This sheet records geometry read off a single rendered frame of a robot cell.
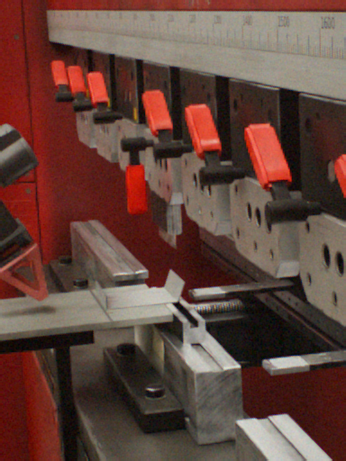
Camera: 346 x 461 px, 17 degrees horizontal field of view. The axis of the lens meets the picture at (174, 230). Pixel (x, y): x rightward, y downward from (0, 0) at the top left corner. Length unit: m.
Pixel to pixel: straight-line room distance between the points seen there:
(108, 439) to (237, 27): 0.62
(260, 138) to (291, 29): 0.09
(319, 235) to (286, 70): 0.14
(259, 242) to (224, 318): 1.09
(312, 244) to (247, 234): 0.18
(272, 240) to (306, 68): 0.17
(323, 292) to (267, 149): 0.12
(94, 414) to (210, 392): 0.21
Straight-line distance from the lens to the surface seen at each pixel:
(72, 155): 2.47
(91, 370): 1.77
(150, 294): 1.68
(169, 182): 1.39
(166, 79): 1.38
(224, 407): 1.46
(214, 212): 1.19
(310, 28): 0.90
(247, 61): 1.06
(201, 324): 1.54
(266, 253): 1.03
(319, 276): 0.91
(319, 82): 0.89
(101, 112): 1.65
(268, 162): 0.91
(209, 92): 1.19
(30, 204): 2.47
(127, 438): 1.51
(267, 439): 1.22
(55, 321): 1.58
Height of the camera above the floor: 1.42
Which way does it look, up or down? 11 degrees down
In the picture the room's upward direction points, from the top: 3 degrees counter-clockwise
